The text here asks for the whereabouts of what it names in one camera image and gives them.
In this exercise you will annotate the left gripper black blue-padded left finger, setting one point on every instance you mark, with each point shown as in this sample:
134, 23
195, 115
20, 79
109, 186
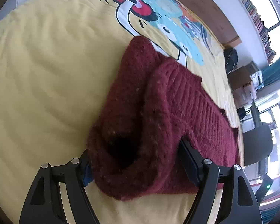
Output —
43, 203

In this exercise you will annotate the dark red knit sweater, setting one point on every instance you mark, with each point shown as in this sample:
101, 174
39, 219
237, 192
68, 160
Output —
153, 103

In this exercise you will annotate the dark grey office chair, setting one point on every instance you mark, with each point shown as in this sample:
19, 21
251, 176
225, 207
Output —
258, 144

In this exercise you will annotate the brown wooden drawer unit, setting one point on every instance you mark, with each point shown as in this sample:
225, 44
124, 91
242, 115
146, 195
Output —
243, 83

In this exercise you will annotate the dark desk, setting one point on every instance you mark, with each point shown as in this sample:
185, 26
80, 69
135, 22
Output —
259, 111

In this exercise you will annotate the teal curtain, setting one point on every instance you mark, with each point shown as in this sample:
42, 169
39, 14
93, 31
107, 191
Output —
271, 74

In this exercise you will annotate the yellow cartoon print bedspread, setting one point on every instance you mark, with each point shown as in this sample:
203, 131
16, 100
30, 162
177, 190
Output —
58, 59

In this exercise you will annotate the black backpack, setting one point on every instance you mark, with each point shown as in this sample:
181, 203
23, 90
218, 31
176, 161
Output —
231, 59

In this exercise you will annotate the row of books on shelf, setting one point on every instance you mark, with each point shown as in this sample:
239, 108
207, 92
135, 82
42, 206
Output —
261, 29

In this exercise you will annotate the brown wooden headboard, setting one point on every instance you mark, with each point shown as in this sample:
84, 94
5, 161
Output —
215, 19

